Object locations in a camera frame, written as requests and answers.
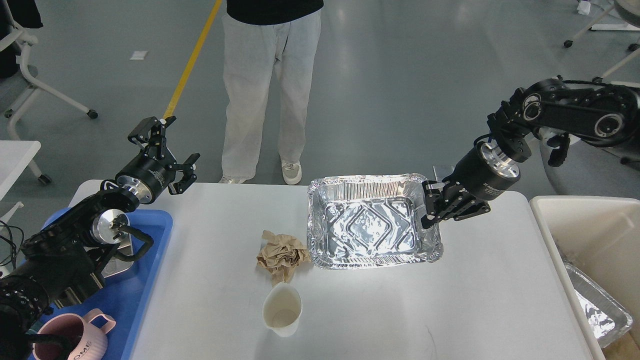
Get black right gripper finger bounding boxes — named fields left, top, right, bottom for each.
left=438, top=193, right=491, bottom=221
left=420, top=180, right=453, bottom=230

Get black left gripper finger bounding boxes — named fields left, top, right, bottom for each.
left=127, top=116, right=177, bottom=163
left=167, top=153, right=201, bottom=195

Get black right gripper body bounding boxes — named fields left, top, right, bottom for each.
left=442, top=141, right=521, bottom=201

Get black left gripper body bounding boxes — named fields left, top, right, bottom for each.
left=115, top=152, right=176, bottom=205

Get aluminium foil tray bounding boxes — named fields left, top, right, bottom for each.
left=307, top=173, right=444, bottom=270

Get stainless steel rectangular box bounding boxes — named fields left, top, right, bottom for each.
left=100, top=229, right=140, bottom=278

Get white paper cup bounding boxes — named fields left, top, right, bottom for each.
left=262, top=281, right=303, bottom=338

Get pink ribbed HOME mug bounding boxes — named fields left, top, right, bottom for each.
left=32, top=309, right=117, bottom=360

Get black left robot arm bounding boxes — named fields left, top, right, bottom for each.
left=0, top=115, right=200, bottom=360

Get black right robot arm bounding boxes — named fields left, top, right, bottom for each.
left=420, top=77, right=640, bottom=230

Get clear floor plate left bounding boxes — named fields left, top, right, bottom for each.
left=432, top=165, right=455, bottom=183

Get blue plastic tray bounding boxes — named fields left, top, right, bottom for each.
left=39, top=209, right=173, bottom=360

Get crumpled brown paper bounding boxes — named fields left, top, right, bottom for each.
left=256, top=230, right=311, bottom=287

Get beige plastic bin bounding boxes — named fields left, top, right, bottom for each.
left=530, top=195, right=640, bottom=360

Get white side table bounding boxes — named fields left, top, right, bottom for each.
left=0, top=140, right=41, bottom=199

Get person in white trousers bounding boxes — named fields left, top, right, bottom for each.
left=220, top=0, right=324, bottom=185

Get white chair left background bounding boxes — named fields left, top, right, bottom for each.
left=0, top=22, right=99, bottom=142

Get white chair legs top right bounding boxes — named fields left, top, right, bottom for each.
left=558, top=0, right=639, bottom=83

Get black cables at left edge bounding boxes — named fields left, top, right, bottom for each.
left=0, top=221, right=25, bottom=273

